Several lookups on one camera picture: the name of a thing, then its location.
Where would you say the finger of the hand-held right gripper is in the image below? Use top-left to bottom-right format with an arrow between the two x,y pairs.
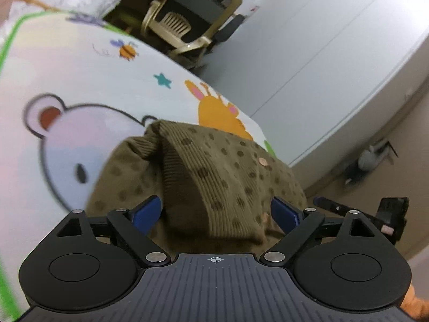
313,197 -> 351,214

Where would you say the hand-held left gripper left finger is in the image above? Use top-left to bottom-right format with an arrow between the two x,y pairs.
57,195 -> 171,265

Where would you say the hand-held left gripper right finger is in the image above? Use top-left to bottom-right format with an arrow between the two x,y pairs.
260,196 -> 375,266

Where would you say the brown dotted knit garment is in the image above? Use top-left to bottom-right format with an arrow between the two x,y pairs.
85,119 -> 309,254

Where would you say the grey object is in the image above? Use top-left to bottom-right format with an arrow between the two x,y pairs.
345,139 -> 399,185

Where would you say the orange cloth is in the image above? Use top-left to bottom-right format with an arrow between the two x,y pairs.
400,285 -> 429,322

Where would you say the cartoon animal printed blanket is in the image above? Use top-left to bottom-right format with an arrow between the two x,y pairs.
0,10 -> 279,312

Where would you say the white wardrobe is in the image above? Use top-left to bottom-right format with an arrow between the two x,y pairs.
204,0 -> 429,166

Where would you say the beige mesh office chair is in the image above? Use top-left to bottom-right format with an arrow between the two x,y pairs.
141,0 -> 245,71

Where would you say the pink gift box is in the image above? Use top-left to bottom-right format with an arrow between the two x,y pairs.
0,0 -> 16,24

